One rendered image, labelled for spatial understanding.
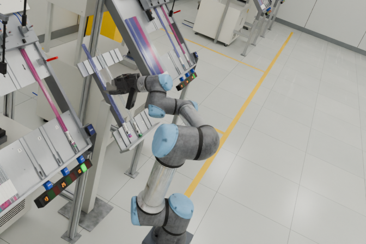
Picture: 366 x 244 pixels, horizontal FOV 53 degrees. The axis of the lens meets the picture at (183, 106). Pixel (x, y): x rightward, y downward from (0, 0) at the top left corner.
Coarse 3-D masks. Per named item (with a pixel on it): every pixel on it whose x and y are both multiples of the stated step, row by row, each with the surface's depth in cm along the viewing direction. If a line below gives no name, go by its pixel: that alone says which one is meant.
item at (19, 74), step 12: (0, 60) 149; (12, 60) 154; (24, 60) 159; (12, 72) 152; (24, 72) 157; (48, 72) 168; (0, 84) 146; (12, 84) 151; (24, 84) 155; (0, 96) 144
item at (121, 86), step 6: (114, 78) 169; (120, 78) 168; (126, 78) 170; (132, 78) 167; (120, 84) 170; (126, 84) 170; (132, 84) 169; (120, 90) 170; (126, 90) 170; (138, 90) 167
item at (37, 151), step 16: (64, 112) 170; (48, 128) 160; (16, 144) 145; (32, 144) 151; (48, 144) 158; (64, 144) 165; (80, 144) 173; (0, 160) 137; (16, 160) 143; (32, 160) 149; (48, 160) 156; (64, 160) 163; (16, 176) 141; (32, 176) 147
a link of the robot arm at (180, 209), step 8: (168, 200) 152; (176, 200) 152; (184, 200) 154; (168, 208) 150; (176, 208) 149; (184, 208) 150; (192, 208) 153; (168, 216) 149; (176, 216) 150; (184, 216) 150; (168, 224) 151; (176, 224) 151; (184, 224) 153; (176, 232) 154
